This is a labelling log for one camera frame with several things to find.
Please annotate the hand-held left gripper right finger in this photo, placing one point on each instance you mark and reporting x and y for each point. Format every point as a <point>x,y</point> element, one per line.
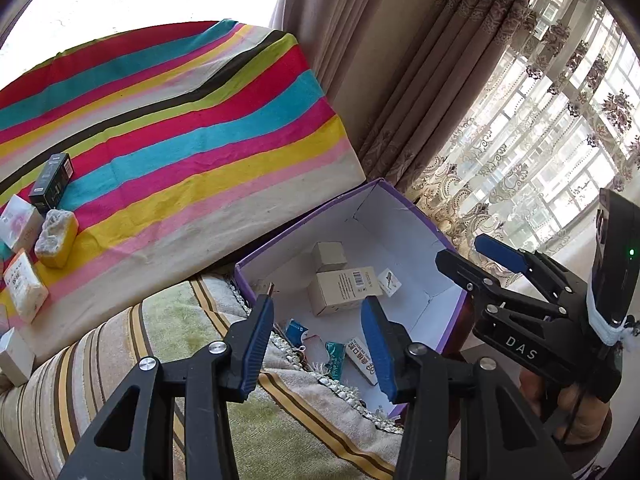
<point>377,355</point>

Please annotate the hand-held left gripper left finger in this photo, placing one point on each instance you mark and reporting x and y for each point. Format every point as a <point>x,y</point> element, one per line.
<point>255,345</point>

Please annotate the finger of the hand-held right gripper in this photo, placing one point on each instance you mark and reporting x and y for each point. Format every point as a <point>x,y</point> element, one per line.
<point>460,270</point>
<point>497,252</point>

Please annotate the teal green packet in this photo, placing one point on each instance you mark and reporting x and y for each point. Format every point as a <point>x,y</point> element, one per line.
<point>334,357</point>

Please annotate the blue white carton box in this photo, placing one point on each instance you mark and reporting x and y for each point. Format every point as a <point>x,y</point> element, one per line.
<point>297,332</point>

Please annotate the white box with emblem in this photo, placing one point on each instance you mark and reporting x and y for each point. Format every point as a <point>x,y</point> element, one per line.
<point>389,280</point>

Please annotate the purple cardboard box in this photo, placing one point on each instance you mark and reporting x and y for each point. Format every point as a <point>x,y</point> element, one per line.
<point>400,230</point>

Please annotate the tall beige carton box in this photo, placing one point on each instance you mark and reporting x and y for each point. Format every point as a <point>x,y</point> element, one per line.
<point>340,290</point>

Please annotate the small white carton box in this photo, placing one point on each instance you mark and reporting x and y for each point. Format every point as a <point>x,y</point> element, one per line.
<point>329,256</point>

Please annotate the yellow sponge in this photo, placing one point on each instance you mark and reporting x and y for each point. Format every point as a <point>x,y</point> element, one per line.
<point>57,240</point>

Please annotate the orange-edged tissue packet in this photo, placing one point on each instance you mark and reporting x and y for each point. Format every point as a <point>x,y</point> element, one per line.
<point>25,285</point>

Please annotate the grey white carton box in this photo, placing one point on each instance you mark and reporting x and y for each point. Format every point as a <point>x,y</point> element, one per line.
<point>15,357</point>

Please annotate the black carton box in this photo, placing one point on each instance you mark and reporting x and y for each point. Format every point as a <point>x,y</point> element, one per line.
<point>50,182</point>

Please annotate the white pink soap box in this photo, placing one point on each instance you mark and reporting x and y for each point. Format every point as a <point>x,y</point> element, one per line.
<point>17,222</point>

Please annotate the person's right hand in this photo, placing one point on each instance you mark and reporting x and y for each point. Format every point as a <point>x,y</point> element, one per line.
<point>585,415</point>

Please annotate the striped terry towel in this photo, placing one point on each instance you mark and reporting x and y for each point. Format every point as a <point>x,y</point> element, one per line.
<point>310,435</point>

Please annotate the brown patterned curtain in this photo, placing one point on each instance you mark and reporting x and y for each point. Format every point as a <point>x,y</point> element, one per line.
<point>425,100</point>

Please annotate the multicolour striped cloth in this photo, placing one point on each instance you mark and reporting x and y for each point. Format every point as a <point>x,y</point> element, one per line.
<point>175,135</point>

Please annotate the plain mauve curtain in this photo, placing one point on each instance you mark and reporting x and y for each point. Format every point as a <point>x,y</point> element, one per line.
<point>340,20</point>

